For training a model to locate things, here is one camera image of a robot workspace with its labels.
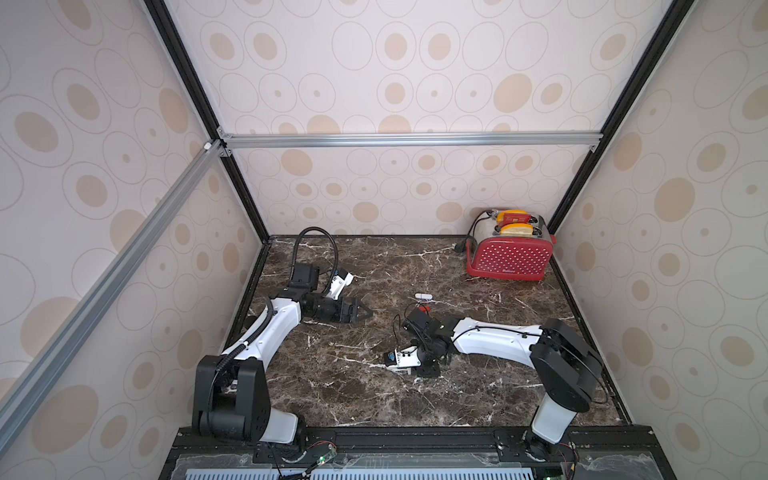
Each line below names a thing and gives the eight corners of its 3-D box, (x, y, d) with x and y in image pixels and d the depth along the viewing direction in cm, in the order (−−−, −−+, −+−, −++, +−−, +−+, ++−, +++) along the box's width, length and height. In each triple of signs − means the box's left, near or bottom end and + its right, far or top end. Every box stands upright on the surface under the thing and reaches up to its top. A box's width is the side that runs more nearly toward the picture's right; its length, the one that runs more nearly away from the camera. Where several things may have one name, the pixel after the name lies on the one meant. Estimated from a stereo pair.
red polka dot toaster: (470, 283, 109) (485, 239, 91) (463, 251, 119) (476, 207, 101) (535, 283, 109) (563, 239, 91) (523, 251, 119) (546, 207, 101)
